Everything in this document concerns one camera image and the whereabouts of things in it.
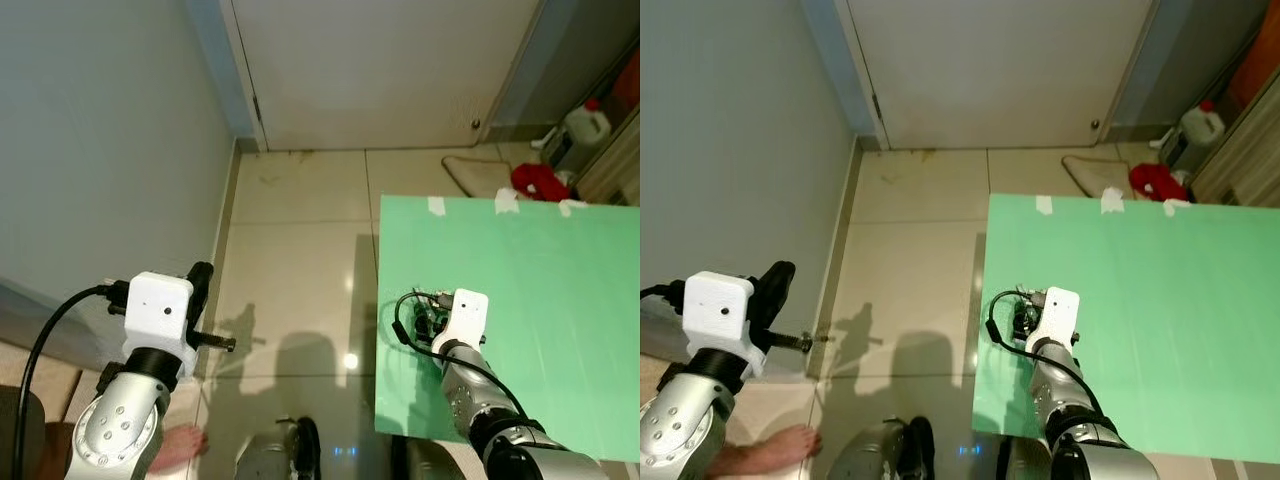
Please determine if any red cloth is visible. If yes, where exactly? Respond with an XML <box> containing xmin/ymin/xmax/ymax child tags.
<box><xmin>1130</xmin><ymin>163</ymin><xmax>1189</xmax><ymax>201</ymax></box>
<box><xmin>511</xmin><ymin>163</ymin><xmax>571</xmax><ymax>201</ymax></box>

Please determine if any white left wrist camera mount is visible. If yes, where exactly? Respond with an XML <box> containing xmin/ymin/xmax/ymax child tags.
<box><xmin>125</xmin><ymin>272</ymin><xmax>196</xmax><ymax>377</ymax></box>
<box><xmin>685</xmin><ymin>272</ymin><xmax>767</xmax><ymax>379</ymax></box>

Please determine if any silver robot right leg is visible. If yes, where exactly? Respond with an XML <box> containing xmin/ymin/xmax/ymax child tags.
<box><xmin>1000</xmin><ymin>440</ymin><xmax>1051</xmax><ymax>480</ymax></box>
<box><xmin>390</xmin><ymin>435</ymin><xmax>471</xmax><ymax>480</ymax></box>

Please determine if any person's bare foot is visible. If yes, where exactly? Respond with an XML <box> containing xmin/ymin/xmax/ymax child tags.
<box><xmin>715</xmin><ymin>425</ymin><xmax>821</xmax><ymax>479</ymax></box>
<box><xmin>150</xmin><ymin>425</ymin><xmax>209</xmax><ymax>473</ymax></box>

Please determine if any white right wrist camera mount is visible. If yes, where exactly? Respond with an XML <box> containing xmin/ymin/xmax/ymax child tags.
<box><xmin>1028</xmin><ymin>287</ymin><xmax>1083</xmax><ymax>351</ymax></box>
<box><xmin>432</xmin><ymin>289</ymin><xmax>489</xmax><ymax>353</ymax></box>

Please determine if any white jug with red cap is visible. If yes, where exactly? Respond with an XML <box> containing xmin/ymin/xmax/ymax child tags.
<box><xmin>1180</xmin><ymin>100</ymin><xmax>1229</xmax><ymax>151</ymax></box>
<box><xmin>563</xmin><ymin>98</ymin><xmax>613</xmax><ymax>151</ymax></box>

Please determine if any beige floor mat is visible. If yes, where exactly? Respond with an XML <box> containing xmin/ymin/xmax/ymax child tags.
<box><xmin>1062</xmin><ymin>155</ymin><xmax>1136</xmax><ymax>199</ymax></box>
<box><xmin>442</xmin><ymin>153</ymin><xmax>516</xmax><ymax>199</ymax></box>

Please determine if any orange plastic container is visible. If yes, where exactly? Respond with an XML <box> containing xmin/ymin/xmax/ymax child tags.
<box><xmin>610</xmin><ymin>45</ymin><xmax>641</xmax><ymax>111</ymax></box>
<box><xmin>1228</xmin><ymin>30</ymin><xmax>1280</xmax><ymax>111</ymax></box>

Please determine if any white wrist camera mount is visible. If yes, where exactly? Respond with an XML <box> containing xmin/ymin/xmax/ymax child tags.
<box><xmin>432</xmin><ymin>289</ymin><xmax>489</xmax><ymax>353</ymax></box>
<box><xmin>125</xmin><ymin>272</ymin><xmax>196</xmax><ymax>377</ymax></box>
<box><xmin>1028</xmin><ymin>287</ymin><xmax>1083</xmax><ymax>351</ymax></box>
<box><xmin>685</xmin><ymin>272</ymin><xmax>767</xmax><ymax>379</ymax></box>

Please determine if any ribbed beige radiator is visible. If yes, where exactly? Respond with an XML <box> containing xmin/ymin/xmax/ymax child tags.
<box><xmin>1190</xmin><ymin>95</ymin><xmax>1280</xmax><ymax>208</ymax></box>
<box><xmin>575</xmin><ymin>110</ymin><xmax>641</xmax><ymax>206</ymax></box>

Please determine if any green board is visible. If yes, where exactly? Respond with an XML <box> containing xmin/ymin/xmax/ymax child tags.
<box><xmin>972</xmin><ymin>193</ymin><xmax>1280</xmax><ymax>466</ymax></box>
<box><xmin>375</xmin><ymin>193</ymin><xmax>641</xmax><ymax>463</ymax></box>

